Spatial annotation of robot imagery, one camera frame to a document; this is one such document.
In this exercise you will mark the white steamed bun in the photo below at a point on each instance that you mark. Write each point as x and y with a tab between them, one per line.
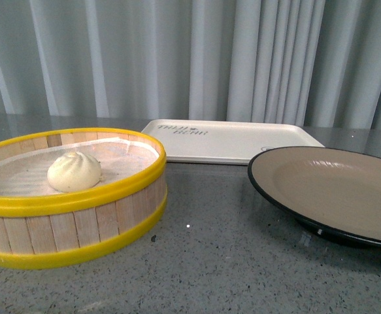
74	171

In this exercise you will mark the beige plate with black rim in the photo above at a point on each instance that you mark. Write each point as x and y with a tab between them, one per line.
336	193

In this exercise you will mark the cream rectangular serving tray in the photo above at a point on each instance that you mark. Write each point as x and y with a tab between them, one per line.
218	142

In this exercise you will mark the white steamer liner cloth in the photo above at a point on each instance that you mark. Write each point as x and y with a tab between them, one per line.
26	174

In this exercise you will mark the yellow rimmed bamboo steamer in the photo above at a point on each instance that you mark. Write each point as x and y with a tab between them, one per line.
72	227

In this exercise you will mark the grey pleated curtain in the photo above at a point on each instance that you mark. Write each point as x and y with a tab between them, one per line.
308	63

